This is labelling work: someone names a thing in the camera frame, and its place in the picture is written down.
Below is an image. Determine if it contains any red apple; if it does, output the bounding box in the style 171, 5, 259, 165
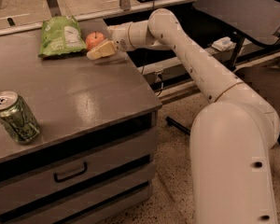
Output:
86, 32, 105, 50

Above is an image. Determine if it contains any black tilted stand table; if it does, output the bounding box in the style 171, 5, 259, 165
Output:
151, 0, 280, 133

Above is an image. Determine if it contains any grey drawer cabinet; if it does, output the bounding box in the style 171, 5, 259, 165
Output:
0, 30, 161, 224

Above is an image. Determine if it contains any green chip bag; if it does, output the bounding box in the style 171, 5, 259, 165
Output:
38, 16, 86, 58

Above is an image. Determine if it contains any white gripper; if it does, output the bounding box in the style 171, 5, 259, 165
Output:
87, 23, 130, 60

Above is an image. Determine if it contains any small white box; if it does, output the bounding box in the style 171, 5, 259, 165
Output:
212, 36, 233, 51

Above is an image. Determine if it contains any black drawer handle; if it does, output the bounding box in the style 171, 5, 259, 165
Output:
53, 161, 88, 183

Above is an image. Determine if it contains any green soda can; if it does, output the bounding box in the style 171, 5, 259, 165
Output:
0, 91, 40, 144

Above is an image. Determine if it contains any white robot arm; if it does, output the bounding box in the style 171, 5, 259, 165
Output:
87, 8, 280, 224

